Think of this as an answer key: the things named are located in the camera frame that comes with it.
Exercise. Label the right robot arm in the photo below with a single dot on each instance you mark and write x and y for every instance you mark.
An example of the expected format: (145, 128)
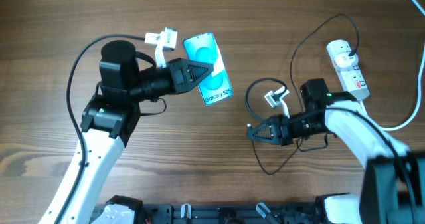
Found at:
(393, 184)

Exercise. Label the white USB charger plug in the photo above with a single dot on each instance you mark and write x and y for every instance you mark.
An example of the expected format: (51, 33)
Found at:
(343, 61)

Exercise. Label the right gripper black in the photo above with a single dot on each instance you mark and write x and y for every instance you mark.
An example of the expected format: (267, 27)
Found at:
(285, 138)

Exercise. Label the teal Samsung Galaxy smartphone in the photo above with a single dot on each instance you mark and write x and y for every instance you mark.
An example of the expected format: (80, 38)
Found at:
(215, 86)

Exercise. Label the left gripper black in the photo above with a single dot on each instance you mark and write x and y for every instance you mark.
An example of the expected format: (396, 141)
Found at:
(178, 72)

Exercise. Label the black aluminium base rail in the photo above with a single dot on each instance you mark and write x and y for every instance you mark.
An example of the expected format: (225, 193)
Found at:
(229, 214)

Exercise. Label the white power strip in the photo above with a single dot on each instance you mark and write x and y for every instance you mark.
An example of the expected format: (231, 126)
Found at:
(351, 80)

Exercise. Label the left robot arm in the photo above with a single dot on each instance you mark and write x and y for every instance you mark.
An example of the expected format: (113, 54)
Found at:
(128, 77)

